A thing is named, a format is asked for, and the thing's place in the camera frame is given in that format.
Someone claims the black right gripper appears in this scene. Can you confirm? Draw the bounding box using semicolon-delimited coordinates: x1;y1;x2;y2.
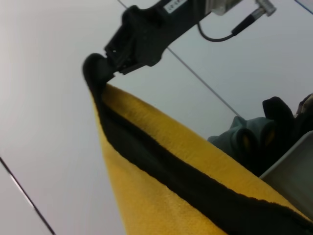
104;0;208;76

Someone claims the yellow green towel black edge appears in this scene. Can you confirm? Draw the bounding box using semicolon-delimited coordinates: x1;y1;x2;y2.
82;52;313;235

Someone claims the grey-green perforated storage box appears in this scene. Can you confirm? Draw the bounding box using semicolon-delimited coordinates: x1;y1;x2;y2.
258;131;313;217

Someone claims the grey-green cloth pile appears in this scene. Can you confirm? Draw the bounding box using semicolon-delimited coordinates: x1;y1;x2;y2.
207;116;278;177

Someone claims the brown patterned cloth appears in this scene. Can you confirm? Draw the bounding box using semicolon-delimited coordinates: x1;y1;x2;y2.
295;92;313;118

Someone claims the right arm cable with connector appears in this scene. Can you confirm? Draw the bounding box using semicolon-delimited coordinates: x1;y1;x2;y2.
197;0;277;42

